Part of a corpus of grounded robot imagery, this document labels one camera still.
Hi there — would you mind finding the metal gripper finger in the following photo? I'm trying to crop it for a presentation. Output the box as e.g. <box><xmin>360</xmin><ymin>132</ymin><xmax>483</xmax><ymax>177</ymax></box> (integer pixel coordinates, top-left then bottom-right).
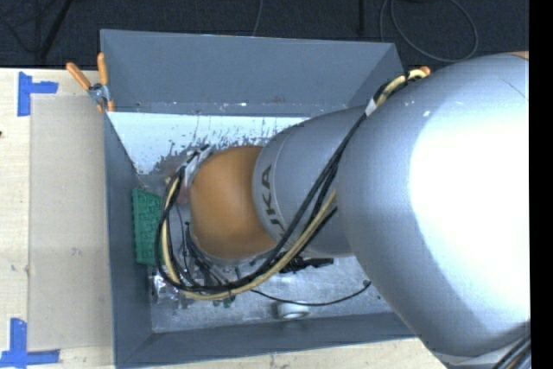
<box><xmin>149</xmin><ymin>272</ymin><xmax>184</xmax><ymax>294</ymax></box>
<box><xmin>151</xmin><ymin>291</ymin><xmax>192</xmax><ymax>311</ymax></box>

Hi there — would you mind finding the grey metal bin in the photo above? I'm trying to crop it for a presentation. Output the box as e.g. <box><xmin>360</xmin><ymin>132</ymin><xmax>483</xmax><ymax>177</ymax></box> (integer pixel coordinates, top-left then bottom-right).
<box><xmin>99</xmin><ymin>29</ymin><xmax>429</xmax><ymax>369</ymax></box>

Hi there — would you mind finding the dark green flat block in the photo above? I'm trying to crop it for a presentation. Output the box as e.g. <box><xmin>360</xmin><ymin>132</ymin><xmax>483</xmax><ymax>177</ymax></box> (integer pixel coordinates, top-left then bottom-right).
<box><xmin>130</xmin><ymin>187</ymin><xmax>166</xmax><ymax>267</ymax></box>

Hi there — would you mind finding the pale cardboard board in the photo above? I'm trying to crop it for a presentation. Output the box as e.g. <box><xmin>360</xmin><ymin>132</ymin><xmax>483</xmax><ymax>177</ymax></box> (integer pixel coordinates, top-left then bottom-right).
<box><xmin>26</xmin><ymin>93</ymin><xmax>115</xmax><ymax>353</ymax></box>

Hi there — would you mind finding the white ring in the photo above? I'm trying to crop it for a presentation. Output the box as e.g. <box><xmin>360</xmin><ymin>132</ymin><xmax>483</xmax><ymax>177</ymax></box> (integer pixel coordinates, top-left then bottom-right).
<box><xmin>275</xmin><ymin>302</ymin><xmax>311</xmax><ymax>321</ymax></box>

